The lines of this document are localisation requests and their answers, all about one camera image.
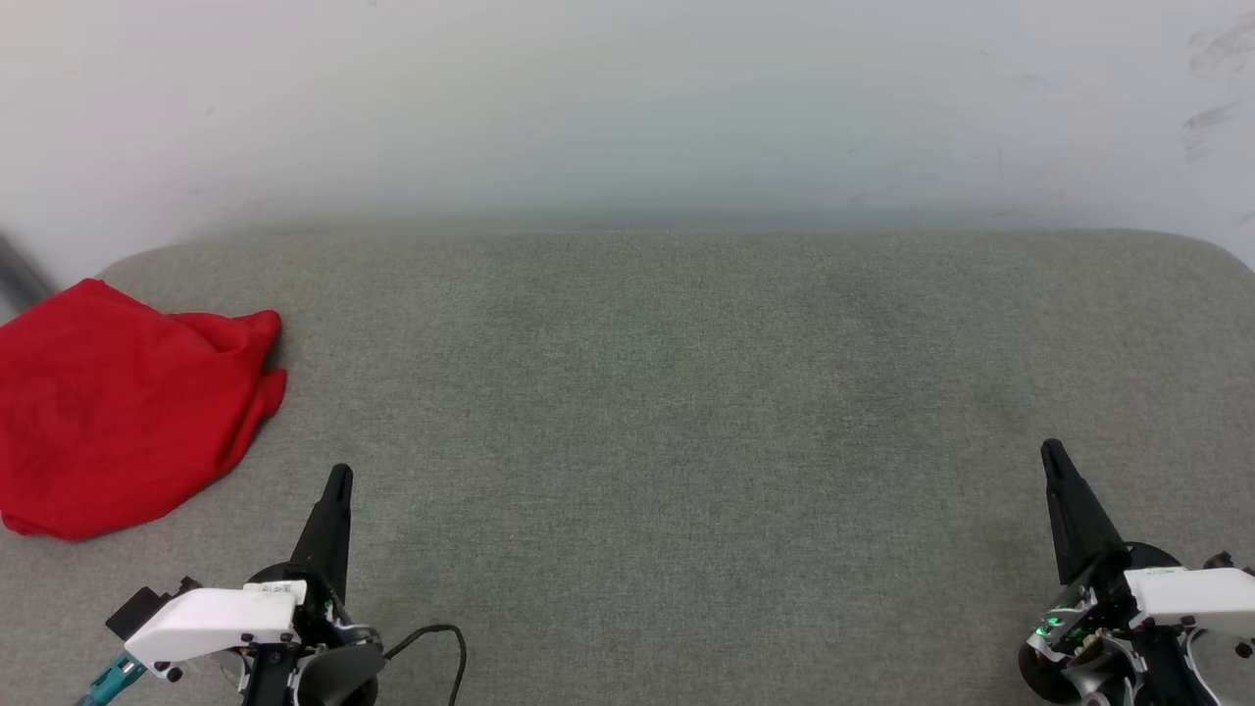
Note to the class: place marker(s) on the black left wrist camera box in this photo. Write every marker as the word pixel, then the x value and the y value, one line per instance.
pixel 147 608

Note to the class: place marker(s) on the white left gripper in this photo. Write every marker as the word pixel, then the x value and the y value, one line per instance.
pixel 211 618

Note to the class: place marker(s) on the red basketball jersey number 23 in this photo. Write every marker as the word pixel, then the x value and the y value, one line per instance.
pixel 108 412

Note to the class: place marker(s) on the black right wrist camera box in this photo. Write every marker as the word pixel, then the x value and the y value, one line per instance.
pixel 1230 563

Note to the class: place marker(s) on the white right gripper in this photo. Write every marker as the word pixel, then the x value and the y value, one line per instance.
pixel 1191 596

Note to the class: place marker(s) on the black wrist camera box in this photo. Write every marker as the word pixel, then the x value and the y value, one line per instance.
pixel 1230 563
pixel 147 608

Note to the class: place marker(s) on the grey fabric sofa cushion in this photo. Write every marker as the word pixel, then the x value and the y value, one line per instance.
pixel 686 441

